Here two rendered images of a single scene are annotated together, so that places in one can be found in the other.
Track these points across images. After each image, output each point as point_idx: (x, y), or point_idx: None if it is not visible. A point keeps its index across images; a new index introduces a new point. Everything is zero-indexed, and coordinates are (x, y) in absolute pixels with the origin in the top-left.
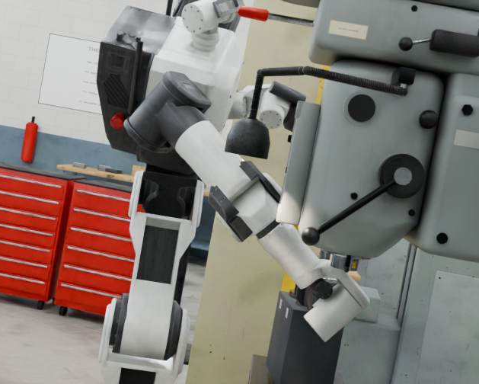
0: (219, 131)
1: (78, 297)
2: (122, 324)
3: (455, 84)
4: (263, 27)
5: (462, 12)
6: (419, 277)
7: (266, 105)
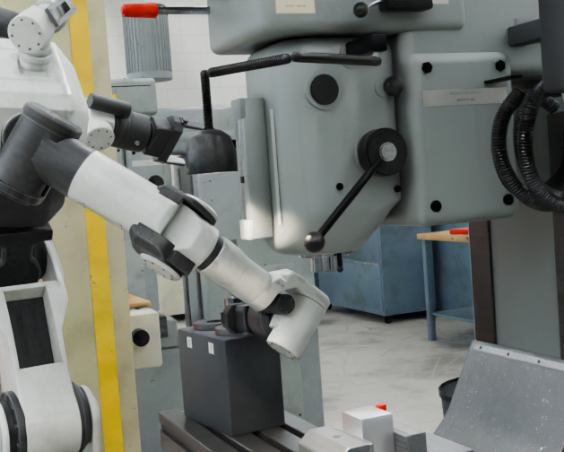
0: None
1: None
2: (23, 429)
3: (405, 43)
4: None
5: None
6: (211, 282)
7: (91, 124)
